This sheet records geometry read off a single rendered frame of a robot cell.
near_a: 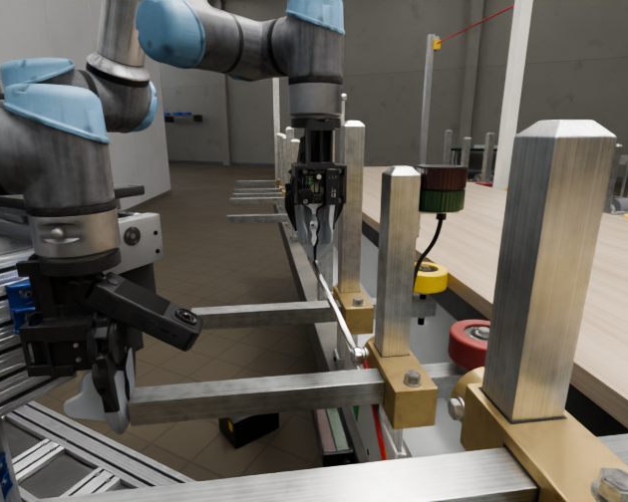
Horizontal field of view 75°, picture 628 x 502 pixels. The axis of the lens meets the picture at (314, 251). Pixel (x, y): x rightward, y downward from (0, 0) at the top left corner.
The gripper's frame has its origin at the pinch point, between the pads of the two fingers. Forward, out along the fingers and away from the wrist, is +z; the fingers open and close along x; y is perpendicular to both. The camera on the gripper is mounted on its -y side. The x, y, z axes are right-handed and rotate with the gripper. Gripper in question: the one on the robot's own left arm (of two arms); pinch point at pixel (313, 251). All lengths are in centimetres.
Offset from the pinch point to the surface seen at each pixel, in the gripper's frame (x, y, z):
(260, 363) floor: -10, -129, 95
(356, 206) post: 8.4, -6.9, -5.8
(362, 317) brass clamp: 8.2, 0.2, 11.9
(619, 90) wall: 854, -866, -121
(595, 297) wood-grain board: 41.7, 10.7, 6.1
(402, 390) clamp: 6.1, 25.1, 9.2
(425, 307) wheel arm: 20.8, -3.1, 12.3
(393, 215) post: 6.5, 18.1, -8.9
